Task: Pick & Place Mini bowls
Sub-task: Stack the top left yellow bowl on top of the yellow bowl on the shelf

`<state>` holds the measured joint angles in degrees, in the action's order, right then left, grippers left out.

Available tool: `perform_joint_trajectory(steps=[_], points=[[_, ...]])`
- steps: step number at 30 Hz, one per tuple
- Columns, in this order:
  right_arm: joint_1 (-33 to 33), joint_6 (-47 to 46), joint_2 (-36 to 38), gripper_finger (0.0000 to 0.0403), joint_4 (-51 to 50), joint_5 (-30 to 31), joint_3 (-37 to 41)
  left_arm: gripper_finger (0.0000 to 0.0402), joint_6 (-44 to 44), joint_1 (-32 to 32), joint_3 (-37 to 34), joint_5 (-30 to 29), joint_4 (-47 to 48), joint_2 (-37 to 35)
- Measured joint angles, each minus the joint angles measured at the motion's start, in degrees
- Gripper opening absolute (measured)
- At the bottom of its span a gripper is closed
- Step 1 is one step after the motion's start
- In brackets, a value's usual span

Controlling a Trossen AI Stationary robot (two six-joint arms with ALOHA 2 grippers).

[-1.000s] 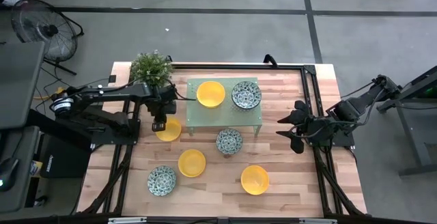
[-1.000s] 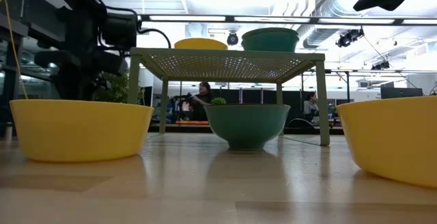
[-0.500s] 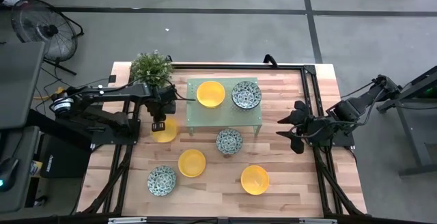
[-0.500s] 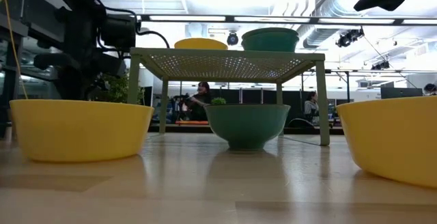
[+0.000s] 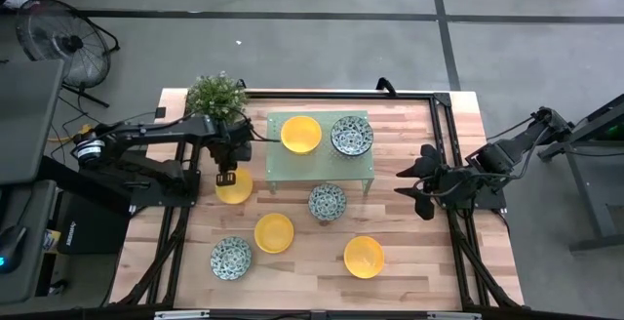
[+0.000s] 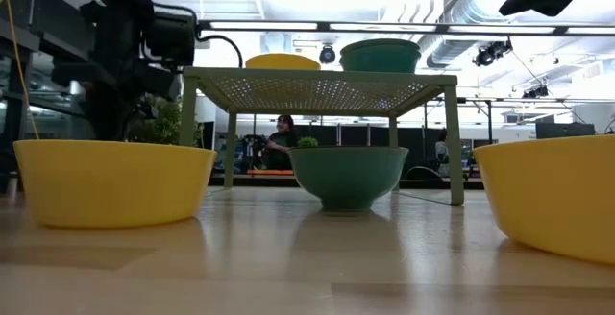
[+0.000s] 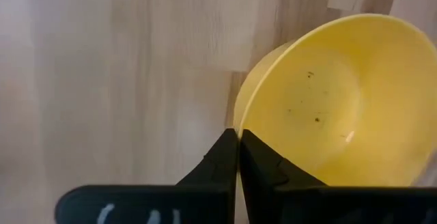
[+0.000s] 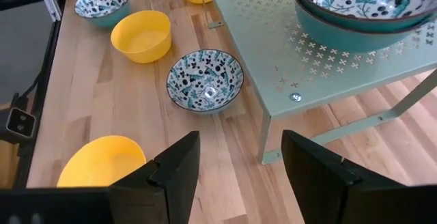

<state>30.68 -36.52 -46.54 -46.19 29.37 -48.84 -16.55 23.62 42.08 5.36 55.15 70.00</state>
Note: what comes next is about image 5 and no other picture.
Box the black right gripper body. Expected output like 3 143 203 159
430 162 472 207

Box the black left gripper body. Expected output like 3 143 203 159
210 120 254 165

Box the yellow plastic bowl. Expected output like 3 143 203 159
280 115 324 155
342 235 386 280
214 167 254 206
253 212 295 255

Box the teal patterned bowl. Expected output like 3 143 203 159
330 114 375 158
210 235 254 282
307 182 348 222

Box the green potted plant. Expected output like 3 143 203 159
184 69 251 125

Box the green perforated metal stand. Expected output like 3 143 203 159
264 109 376 196

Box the black metal equipment stand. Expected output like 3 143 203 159
538 93 624 254

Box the black case with white logo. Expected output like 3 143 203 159
57 192 132 257

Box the yellow packet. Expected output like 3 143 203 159
42 229 62 253

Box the black floor fan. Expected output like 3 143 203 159
16 0 122 109

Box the dark grey flat panel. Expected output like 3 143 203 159
0 59 65 186

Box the grey desk top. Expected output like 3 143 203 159
0 180 58 306

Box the black computer mouse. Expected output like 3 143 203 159
0 224 28 275

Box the person's foot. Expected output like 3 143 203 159
0 0 41 12

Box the black curved cable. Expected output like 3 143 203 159
374 76 399 98

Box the black aluminium table frame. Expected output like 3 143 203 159
110 88 523 311

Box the silver aluminium bracket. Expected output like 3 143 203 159
153 309 212 320
427 311 483 320

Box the yellow extension cable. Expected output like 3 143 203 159
47 123 94 144

